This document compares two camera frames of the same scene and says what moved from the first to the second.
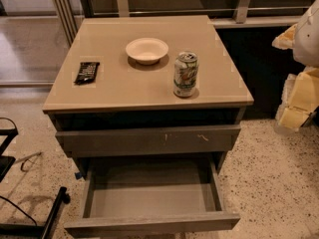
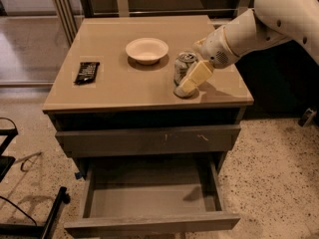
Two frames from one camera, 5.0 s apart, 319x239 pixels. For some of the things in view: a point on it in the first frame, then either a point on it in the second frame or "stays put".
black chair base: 6,162 stays put
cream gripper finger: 286,40 → 198,44
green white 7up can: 185,74 stays put
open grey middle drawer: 151,194 stays put
